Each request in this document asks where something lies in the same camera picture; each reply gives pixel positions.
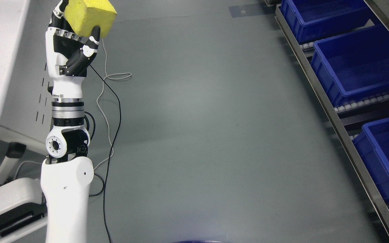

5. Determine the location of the white machine base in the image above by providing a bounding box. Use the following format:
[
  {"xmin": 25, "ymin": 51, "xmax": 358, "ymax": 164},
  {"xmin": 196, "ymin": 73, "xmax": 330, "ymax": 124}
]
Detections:
[{"xmin": 0, "ymin": 142, "xmax": 48, "ymax": 243}]

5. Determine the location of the black cable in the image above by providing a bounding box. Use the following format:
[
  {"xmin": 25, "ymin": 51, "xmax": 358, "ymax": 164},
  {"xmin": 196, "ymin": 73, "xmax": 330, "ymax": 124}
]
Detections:
[{"xmin": 88, "ymin": 65, "xmax": 122, "ymax": 243}]

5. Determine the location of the white machine cabinet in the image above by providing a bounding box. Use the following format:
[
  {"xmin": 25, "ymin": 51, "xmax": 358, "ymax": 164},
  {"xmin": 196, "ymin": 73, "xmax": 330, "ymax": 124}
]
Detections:
[{"xmin": 0, "ymin": 0, "xmax": 58, "ymax": 155}]

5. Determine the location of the yellow foam block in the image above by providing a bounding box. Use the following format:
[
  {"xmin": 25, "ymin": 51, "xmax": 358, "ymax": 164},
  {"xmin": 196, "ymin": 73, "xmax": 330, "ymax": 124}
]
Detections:
[{"xmin": 63, "ymin": 0, "xmax": 118, "ymax": 38}]

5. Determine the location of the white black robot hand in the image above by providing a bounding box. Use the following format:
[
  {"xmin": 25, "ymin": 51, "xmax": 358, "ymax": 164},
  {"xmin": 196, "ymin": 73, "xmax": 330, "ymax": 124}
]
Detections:
[{"xmin": 45, "ymin": 0, "xmax": 101, "ymax": 103}]

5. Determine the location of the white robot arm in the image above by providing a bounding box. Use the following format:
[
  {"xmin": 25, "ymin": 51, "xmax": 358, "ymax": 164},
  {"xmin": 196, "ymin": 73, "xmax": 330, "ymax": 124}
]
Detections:
[{"xmin": 40, "ymin": 98, "xmax": 94, "ymax": 243}]

